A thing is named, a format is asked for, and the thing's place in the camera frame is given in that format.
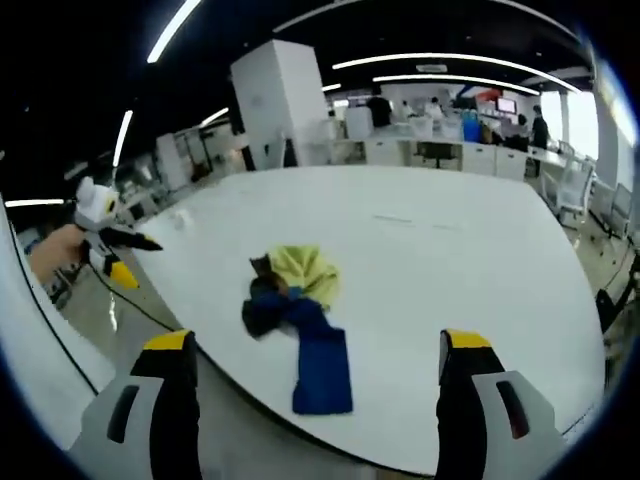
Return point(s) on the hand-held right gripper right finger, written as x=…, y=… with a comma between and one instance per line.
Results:
x=460, y=410

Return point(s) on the wide white pillar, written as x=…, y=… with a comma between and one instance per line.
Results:
x=272, y=100

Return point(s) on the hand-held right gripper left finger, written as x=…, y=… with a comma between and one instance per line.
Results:
x=170, y=400

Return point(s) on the black tripod stand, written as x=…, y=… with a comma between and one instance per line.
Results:
x=625, y=295

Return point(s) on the blue water barrel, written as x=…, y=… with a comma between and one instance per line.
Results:
x=470, y=125

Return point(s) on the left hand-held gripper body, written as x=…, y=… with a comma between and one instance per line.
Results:
x=97, y=205

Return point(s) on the white cabinet row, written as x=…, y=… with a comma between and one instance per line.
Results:
x=480, y=157

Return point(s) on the white tall cabinet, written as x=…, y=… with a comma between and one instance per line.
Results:
x=357, y=124

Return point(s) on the yellow blue black garment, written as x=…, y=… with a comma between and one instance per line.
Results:
x=320, y=370

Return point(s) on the pink wall screen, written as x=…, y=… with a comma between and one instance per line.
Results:
x=506, y=105

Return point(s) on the short curved ceiling light strip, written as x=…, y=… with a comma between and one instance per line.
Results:
x=400, y=78

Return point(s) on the person's left hand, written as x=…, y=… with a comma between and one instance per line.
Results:
x=57, y=252

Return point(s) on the long curved ceiling light strip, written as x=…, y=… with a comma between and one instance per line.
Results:
x=350, y=62

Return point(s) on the white office chair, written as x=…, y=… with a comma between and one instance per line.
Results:
x=575, y=190
x=620, y=205

